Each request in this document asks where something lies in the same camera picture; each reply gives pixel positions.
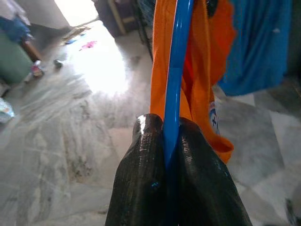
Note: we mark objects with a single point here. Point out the red and white toy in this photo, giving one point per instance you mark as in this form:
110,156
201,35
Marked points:
37,69

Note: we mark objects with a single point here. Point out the white tissue pack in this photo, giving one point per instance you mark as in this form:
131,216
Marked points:
5,110

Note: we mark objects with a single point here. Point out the dark blue draped garment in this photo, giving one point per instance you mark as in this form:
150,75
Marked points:
14,28

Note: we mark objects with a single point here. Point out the brown wooden board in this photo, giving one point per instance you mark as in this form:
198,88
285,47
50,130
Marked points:
31,50

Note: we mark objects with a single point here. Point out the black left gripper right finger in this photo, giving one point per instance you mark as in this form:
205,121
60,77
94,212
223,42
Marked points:
204,188

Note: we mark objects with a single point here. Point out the beige floor cloth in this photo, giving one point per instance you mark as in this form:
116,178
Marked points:
75,31

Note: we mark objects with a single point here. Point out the black metal drying rack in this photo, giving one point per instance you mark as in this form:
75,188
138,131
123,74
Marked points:
145,30

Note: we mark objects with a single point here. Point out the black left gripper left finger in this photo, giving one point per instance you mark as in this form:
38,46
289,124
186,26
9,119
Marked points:
138,183

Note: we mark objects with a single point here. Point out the green plastic bin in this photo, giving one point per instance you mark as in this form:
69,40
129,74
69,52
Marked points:
14,61

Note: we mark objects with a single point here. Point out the blue plastic hanger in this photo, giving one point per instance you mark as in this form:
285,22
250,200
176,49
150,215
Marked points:
175,70

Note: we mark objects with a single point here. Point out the orange shirt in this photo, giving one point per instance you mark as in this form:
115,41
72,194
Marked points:
200,58

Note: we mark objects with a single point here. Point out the purple armchair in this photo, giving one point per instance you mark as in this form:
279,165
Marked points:
110,18

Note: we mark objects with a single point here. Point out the small grey can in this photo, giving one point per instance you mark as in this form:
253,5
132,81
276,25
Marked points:
58,63

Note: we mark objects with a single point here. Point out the small pink floor item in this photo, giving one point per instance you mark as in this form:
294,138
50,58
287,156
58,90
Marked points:
89,44

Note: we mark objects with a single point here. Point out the plain blue shirt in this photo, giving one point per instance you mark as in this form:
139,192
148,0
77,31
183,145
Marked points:
258,47

